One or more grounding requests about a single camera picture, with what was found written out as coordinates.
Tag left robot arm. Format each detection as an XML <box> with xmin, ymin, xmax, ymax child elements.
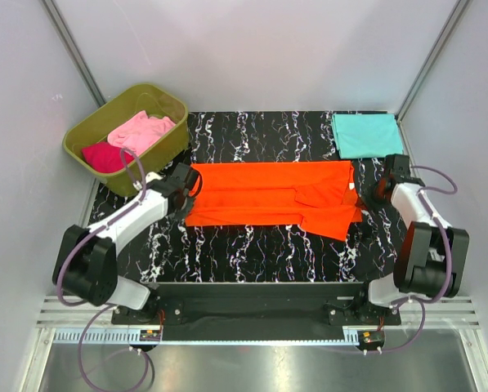
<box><xmin>52</xmin><ymin>163</ymin><xmax>203</xmax><ymax>323</ymax></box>

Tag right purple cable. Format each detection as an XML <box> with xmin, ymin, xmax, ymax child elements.
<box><xmin>365</xmin><ymin>164</ymin><xmax>459</xmax><ymax>354</ymax></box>

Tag pink t shirt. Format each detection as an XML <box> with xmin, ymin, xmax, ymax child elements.
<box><xmin>107</xmin><ymin>110</ymin><xmax>175</xmax><ymax>156</ymax></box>

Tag right aluminium frame post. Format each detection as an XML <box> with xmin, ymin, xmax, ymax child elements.
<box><xmin>395</xmin><ymin>0</ymin><xmax>473</xmax><ymax>119</ymax></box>

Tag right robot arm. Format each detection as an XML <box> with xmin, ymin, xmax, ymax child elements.
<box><xmin>352</xmin><ymin>154</ymin><xmax>470</xmax><ymax>324</ymax></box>

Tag orange t shirt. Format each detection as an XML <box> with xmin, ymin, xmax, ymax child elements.
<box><xmin>186</xmin><ymin>161</ymin><xmax>362</xmax><ymax>241</ymax></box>

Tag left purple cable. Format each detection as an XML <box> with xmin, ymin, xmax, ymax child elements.
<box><xmin>55</xmin><ymin>147</ymin><xmax>157</xmax><ymax>391</ymax></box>

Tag left aluminium frame post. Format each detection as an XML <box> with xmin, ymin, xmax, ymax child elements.
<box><xmin>40</xmin><ymin>0</ymin><xmax>106</xmax><ymax>107</ymax></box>

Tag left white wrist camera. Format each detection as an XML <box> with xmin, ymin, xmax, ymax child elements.
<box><xmin>132</xmin><ymin>171</ymin><xmax>163</xmax><ymax>191</ymax></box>

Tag olive green plastic bin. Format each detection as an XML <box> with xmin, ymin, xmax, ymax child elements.
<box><xmin>62</xmin><ymin>83</ymin><xmax>190</xmax><ymax>197</ymax></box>

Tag magenta t shirt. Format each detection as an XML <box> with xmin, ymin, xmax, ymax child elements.
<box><xmin>82</xmin><ymin>141</ymin><xmax>134</xmax><ymax>174</ymax></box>

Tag purple cable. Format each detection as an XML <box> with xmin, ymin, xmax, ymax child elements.
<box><xmin>55</xmin><ymin>147</ymin><xmax>157</xmax><ymax>391</ymax></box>
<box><xmin>365</xmin><ymin>164</ymin><xmax>459</xmax><ymax>354</ymax></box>

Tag aluminium frame post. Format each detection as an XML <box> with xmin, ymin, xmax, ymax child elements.
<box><xmin>395</xmin><ymin>0</ymin><xmax>473</xmax><ymax>119</ymax></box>
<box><xmin>40</xmin><ymin>0</ymin><xmax>106</xmax><ymax>107</ymax></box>

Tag folded teal t shirt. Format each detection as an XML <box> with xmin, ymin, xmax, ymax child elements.
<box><xmin>331</xmin><ymin>114</ymin><xmax>404</xmax><ymax>159</ymax></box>

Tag slotted cable duct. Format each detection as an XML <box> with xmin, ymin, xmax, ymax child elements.
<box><xmin>53</xmin><ymin>328</ymin><xmax>386</xmax><ymax>347</ymax></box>

